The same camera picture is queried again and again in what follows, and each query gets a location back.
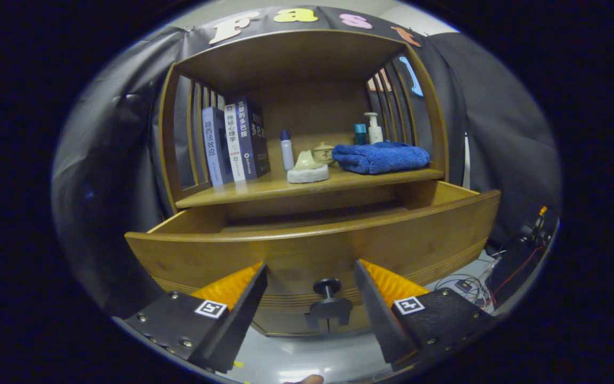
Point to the blue folded towel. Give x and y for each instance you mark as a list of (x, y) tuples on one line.
[(381, 157)]

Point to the light blue book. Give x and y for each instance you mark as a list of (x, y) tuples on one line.
[(211, 149)]

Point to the white bottle blue cap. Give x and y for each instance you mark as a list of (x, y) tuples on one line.
[(287, 154)]

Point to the wooden countertop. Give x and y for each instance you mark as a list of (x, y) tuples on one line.
[(264, 186)]

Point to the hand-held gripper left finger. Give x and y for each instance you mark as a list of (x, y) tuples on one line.
[(243, 320)]

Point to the beige lidded teacup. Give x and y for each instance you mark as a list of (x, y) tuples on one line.
[(324, 154)]

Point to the black drawer knob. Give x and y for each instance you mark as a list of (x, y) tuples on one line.
[(328, 308)]

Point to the black equipment orange clip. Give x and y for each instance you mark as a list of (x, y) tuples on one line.
[(520, 256)]

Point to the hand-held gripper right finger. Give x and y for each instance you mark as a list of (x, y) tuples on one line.
[(376, 320)]

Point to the white spine book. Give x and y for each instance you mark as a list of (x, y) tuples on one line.
[(234, 144)]

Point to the cream scrubbing brush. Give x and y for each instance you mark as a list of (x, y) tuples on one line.
[(307, 170)]

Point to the white pump bottle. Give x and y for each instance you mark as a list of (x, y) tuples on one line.
[(374, 132)]

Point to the small black adapter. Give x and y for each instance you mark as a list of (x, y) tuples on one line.
[(463, 285)]

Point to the teal bottle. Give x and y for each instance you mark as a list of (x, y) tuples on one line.
[(360, 136)]

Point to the wooden cabinet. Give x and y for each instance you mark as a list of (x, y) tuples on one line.
[(312, 106)]

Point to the dark blue book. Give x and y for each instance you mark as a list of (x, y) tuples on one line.
[(256, 138)]

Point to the wooden drawer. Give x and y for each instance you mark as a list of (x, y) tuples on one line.
[(296, 256)]

